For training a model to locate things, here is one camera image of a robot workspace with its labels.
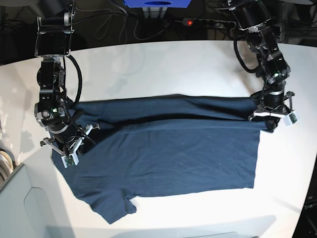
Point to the dark blue T-shirt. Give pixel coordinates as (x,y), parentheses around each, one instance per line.
(162,146)

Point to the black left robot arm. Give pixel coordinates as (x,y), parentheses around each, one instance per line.
(252,19)

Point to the blue box with oval hole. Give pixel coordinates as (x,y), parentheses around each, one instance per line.
(157,3)

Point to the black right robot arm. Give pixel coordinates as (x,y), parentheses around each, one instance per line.
(53,45)

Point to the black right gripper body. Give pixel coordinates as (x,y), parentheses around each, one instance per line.
(68,139)

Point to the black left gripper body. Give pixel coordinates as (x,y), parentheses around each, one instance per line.
(272,104)

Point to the grey plastic bin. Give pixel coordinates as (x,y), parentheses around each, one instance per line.
(31,204)

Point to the black power strip red light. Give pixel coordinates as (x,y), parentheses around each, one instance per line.
(210,23)

